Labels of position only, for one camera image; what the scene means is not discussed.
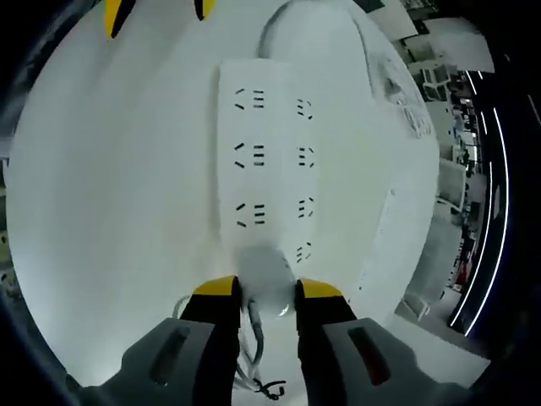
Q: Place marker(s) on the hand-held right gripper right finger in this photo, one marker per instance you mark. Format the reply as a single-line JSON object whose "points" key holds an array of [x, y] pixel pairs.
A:
{"points": [[380, 351]]}

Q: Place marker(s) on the white charger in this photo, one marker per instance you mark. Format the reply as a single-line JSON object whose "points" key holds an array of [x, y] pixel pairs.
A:
{"points": [[266, 275]]}

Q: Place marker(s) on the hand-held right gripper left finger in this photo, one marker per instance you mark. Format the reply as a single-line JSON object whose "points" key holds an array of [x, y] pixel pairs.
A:
{"points": [[169, 351]]}

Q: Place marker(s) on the white power strip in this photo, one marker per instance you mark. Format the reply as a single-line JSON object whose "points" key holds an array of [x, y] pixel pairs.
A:
{"points": [[270, 169]]}

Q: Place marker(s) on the long curved ceiling light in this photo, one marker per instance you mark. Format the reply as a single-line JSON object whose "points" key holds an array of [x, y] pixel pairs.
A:
{"points": [[501, 203]]}

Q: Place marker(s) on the white phone stands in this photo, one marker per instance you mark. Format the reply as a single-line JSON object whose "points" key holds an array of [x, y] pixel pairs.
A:
{"points": [[406, 101]]}

